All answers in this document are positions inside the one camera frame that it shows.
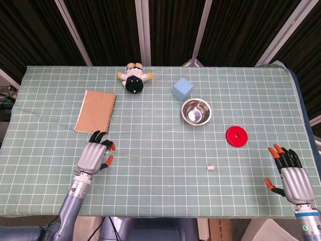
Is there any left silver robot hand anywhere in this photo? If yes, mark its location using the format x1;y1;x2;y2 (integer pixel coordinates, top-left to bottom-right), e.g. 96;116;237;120
77;131;116;175

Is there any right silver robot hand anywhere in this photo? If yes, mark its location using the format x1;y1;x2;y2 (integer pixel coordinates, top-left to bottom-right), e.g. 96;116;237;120
264;144;316;204

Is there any brown spiral notebook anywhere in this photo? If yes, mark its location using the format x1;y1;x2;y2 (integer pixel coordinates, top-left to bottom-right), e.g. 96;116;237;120
74;90;118;134

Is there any green checkered tablecloth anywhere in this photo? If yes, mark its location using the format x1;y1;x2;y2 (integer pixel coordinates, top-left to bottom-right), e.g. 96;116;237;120
0;65;317;219

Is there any red plastic disc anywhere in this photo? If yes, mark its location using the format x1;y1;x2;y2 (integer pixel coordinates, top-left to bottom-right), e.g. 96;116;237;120
225;126;248;148

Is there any brown cardboard box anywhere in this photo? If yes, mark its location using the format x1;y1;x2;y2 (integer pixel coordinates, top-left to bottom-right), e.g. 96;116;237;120
209;218;245;241

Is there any white plush doll black head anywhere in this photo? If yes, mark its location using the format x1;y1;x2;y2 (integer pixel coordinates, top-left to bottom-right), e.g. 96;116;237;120
116;62;154;94

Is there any grey-blue robot torso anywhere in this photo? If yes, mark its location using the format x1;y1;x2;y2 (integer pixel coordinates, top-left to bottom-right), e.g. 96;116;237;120
100;216;201;241

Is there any light blue foam cube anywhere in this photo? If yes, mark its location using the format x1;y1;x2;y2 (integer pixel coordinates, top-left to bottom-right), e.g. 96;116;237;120
172;77;194;103

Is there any stainless steel bowl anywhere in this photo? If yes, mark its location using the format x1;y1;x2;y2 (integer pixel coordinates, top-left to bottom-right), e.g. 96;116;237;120
181;98;212;126

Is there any dark brown curtain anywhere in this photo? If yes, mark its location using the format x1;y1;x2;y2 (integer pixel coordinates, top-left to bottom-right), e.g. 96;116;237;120
0;0;321;121

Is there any white frame post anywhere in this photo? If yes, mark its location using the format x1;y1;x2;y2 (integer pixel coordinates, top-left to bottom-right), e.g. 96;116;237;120
182;0;214;67
255;0;309;67
54;0;93;67
134;0;152;66
0;67;21;90

